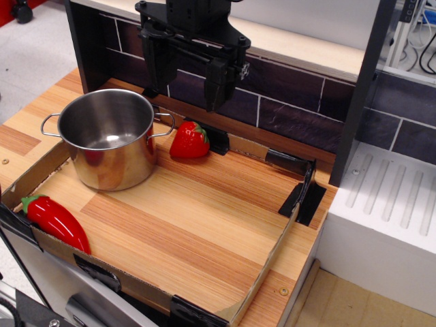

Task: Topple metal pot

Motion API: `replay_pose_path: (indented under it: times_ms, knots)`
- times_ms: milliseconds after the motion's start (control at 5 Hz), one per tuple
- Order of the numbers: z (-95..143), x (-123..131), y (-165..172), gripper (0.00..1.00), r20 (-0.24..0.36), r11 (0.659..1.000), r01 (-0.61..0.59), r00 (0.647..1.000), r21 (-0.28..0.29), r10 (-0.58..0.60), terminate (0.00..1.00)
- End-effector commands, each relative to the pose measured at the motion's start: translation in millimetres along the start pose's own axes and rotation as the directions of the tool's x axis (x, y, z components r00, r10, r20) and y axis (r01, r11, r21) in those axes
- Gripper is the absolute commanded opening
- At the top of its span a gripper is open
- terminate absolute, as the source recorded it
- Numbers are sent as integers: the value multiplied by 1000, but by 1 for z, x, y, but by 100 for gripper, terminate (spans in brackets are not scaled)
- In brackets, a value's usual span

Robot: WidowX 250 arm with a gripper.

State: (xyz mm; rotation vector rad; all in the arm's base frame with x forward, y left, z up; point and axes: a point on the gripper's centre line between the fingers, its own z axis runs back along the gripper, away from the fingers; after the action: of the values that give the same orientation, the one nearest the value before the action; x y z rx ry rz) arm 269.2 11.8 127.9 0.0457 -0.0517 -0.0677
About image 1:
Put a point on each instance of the stainless steel pot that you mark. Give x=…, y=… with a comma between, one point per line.
x=110, y=138

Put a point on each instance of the red plastic chili pepper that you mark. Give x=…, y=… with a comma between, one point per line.
x=54, y=219

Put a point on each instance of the red plastic strawberry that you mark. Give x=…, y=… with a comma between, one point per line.
x=190, y=141

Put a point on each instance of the dark grey shelf frame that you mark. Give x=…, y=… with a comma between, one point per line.
x=289, y=92

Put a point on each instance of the white dish drain board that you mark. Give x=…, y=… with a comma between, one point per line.
x=380, y=229

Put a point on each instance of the cardboard fence with black tape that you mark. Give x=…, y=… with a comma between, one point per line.
x=210, y=233

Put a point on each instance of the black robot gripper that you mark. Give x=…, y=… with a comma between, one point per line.
x=197, y=29

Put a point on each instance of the black caster wheel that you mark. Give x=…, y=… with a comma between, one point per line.
x=22, y=12

